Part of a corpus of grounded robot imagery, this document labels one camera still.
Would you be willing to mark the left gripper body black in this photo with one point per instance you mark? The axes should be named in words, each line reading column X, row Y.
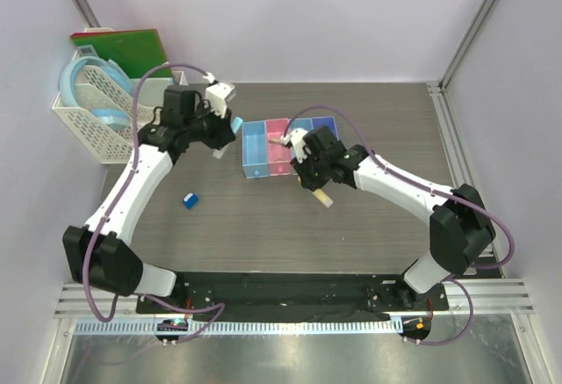
column 206, row 126

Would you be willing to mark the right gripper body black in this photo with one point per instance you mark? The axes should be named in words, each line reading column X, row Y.
column 314, row 170

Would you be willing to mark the yellow highlighter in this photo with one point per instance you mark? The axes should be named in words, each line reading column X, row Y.
column 323, row 198

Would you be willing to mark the pink bin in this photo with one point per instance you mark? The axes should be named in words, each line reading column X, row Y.
column 279, row 157

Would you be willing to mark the light blue bin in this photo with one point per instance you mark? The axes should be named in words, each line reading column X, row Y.
column 254, row 150

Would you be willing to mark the blue white eraser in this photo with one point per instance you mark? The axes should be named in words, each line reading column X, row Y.
column 190, row 200

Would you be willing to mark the purple bin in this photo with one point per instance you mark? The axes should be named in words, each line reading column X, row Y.
column 327, row 121

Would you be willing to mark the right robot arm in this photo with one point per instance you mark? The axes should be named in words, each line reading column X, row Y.
column 459, row 229

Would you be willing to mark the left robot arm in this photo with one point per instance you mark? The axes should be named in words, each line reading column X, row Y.
column 99, row 252

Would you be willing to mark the light blue headband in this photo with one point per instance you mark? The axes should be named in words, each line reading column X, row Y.
column 94, row 88

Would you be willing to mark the green folder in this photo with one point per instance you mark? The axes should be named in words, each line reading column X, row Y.
column 135, row 52

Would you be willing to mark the white perforated file rack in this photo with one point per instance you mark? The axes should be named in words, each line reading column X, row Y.
column 106, row 145

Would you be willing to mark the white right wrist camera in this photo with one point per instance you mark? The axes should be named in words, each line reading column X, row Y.
column 295, row 140

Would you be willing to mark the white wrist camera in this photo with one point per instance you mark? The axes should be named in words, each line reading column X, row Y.
column 218, row 94
column 295, row 140

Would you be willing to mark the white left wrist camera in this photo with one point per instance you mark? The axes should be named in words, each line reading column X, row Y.
column 218, row 94

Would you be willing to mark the aluminium frame rail right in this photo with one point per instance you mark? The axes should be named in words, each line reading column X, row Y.
column 502, row 249

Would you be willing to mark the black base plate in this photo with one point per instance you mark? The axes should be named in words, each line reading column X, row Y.
column 292, row 297

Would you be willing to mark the slotted cable duct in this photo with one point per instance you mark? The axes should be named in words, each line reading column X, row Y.
column 168, row 327

